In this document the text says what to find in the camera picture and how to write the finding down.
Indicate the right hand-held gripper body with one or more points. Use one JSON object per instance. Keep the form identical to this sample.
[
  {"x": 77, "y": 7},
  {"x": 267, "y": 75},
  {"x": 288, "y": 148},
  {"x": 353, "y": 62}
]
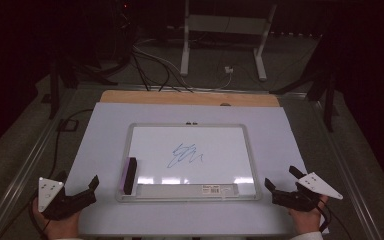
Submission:
[{"x": 316, "y": 186}]

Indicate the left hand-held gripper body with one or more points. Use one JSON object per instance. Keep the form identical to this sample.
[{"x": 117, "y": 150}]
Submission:
[{"x": 50, "y": 195}]

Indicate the black and purple whiteboard eraser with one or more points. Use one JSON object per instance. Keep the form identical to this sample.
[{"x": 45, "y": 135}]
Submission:
[{"x": 130, "y": 176}]

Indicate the grey framed whiteboard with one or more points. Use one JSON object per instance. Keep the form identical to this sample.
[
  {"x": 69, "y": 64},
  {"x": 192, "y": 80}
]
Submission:
[{"x": 220, "y": 146}]

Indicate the person's left hand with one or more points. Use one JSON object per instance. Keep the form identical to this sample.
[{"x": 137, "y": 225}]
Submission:
[{"x": 60, "y": 228}]

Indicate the person's right hand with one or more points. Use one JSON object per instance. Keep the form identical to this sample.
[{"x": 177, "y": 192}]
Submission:
[{"x": 308, "y": 221}]

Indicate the black square floor plate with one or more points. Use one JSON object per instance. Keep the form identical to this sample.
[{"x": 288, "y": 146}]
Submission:
[{"x": 67, "y": 125}]

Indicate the white table sheet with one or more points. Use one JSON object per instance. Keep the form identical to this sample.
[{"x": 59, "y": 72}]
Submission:
[{"x": 106, "y": 133}]

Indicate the black tripod stand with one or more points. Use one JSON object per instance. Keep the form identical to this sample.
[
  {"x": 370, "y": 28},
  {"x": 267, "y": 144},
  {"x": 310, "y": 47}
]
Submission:
[
  {"x": 54, "y": 90},
  {"x": 328, "y": 100}
]

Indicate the white plug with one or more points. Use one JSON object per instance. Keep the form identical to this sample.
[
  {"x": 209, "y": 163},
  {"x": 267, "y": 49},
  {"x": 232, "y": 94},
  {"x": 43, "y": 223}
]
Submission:
[{"x": 228, "y": 70}]

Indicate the grey metal stand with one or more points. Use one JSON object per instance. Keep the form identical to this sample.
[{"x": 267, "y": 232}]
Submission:
[{"x": 226, "y": 24}]

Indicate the metal floor rail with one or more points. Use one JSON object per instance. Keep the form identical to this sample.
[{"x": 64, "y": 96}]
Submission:
[
  {"x": 343, "y": 160},
  {"x": 30, "y": 160}
]

